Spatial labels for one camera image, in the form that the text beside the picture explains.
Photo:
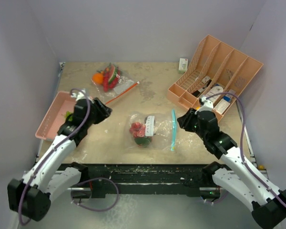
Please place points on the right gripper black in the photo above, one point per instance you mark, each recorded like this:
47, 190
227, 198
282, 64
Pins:
185, 120

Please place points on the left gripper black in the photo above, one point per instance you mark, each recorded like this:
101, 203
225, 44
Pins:
103, 111

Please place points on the green fake grape bunch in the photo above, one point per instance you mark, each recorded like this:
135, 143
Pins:
68, 115

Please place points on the zip bag with orange watermelon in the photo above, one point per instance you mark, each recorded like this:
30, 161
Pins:
111, 82

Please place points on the zip bag with fake fruit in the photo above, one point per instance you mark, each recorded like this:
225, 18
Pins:
160, 133

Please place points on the pink plastic basket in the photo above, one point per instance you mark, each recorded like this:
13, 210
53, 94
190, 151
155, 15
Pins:
62, 105

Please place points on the red fake strawberry bunch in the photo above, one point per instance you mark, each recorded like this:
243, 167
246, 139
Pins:
137, 130

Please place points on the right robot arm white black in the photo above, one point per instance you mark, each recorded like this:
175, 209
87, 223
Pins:
265, 200

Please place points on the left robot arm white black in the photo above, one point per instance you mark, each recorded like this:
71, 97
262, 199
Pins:
32, 195

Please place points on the white medicine box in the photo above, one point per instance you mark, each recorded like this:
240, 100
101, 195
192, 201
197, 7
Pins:
222, 106

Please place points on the orange desk organizer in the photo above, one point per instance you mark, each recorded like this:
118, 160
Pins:
215, 67

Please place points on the small white green box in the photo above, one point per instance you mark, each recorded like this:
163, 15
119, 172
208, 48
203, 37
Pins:
183, 65

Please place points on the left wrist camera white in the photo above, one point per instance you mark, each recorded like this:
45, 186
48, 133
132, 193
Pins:
81, 94

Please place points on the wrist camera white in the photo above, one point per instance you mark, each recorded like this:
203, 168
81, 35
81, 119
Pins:
206, 104
81, 94

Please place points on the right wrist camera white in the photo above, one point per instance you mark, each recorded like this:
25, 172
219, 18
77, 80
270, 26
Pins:
206, 104

